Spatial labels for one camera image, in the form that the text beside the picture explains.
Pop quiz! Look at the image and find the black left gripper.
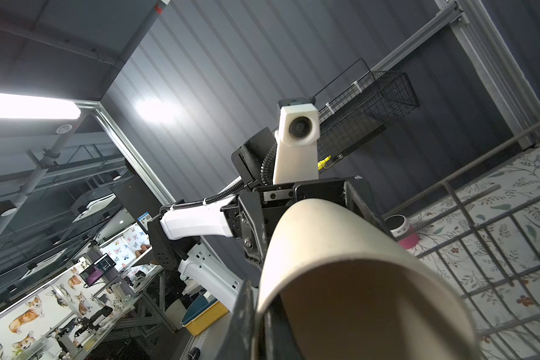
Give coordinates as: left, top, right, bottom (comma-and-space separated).
221, 178, 387, 269

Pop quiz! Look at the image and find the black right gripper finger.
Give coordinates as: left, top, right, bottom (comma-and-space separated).
216, 280, 256, 360

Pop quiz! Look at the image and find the beige cup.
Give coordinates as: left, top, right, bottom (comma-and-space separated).
254, 199, 479, 359

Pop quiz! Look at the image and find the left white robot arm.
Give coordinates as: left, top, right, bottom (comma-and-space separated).
147, 128, 389, 311

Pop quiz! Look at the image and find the yellow highlighter in basket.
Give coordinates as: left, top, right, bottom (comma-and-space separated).
317, 156, 332, 172

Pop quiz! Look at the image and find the pink tape roll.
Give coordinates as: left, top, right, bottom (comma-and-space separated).
384, 214, 420, 250

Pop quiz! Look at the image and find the ceiling light bar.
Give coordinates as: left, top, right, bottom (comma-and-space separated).
0, 93, 81, 120

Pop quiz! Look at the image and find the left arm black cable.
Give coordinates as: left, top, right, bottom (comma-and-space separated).
159, 143, 280, 212

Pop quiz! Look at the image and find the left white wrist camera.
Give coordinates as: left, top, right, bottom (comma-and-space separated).
272, 97, 320, 184

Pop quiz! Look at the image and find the black wire wall basket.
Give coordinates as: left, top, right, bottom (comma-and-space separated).
317, 58, 420, 173

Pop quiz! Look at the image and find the grey wire dish rack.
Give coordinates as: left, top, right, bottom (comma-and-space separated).
391, 121, 540, 359

